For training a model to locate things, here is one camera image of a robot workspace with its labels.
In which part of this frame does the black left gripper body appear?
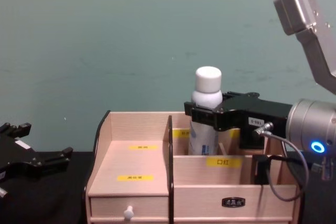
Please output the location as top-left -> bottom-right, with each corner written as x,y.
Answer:
0,129 -> 38,183

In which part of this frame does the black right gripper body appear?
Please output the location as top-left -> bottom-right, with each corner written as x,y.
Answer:
236,95 -> 293,150

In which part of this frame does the white plastic bottle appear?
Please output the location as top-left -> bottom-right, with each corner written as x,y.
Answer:
188,66 -> 224,156

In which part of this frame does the black table cloth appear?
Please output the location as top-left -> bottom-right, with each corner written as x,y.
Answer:
0,150 -> 336,224

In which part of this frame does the pale wooden desk organizer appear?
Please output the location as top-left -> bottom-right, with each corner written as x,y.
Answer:
83,110 -> 306,224

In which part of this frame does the pale wooden drawer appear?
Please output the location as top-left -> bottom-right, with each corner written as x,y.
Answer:
88,196 -> 170,220

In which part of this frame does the white drawer knob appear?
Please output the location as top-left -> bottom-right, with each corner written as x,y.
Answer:
123,205 -> 135,221

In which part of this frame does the thin grey gripper cable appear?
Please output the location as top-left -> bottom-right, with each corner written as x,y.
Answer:
255,121 -> 311,201

